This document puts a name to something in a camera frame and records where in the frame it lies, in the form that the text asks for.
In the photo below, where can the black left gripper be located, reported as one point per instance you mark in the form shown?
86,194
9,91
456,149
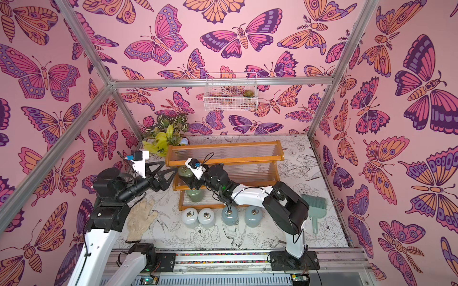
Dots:
160,183

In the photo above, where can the green canister shelf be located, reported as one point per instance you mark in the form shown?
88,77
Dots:
195,195
185,174

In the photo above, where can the white tea canister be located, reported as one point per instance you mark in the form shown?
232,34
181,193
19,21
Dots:
190,218
206,218

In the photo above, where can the blue canister shelf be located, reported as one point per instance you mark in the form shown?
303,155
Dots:
229,215
253,216

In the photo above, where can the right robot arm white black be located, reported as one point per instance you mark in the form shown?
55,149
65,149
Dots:
287,208

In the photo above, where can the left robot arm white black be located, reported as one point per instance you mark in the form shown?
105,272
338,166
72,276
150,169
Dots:
120,204

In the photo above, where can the green canister bottom shelf left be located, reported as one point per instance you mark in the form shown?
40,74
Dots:
195,195

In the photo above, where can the wooden three-tier shelf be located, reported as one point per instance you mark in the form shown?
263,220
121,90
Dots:
252,164

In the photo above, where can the beige work glove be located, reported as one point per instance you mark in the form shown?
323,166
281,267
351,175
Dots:
141,216

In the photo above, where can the glass vase with green plant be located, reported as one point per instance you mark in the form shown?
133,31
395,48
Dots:
168,131

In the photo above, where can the small green succulent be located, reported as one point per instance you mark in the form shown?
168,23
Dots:
248,93

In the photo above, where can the teal dustpan brush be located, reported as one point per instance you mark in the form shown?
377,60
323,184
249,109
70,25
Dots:
317,210

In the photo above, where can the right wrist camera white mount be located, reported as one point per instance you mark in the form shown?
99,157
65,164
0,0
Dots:
196,167

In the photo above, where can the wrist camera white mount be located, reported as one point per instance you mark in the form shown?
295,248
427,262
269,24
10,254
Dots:
140,160
196,167

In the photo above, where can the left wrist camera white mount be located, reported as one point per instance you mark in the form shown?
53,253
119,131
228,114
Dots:
140,160

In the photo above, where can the white wire wall basket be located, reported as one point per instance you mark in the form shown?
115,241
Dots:
224,91

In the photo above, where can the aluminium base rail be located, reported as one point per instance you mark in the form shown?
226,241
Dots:
257,267

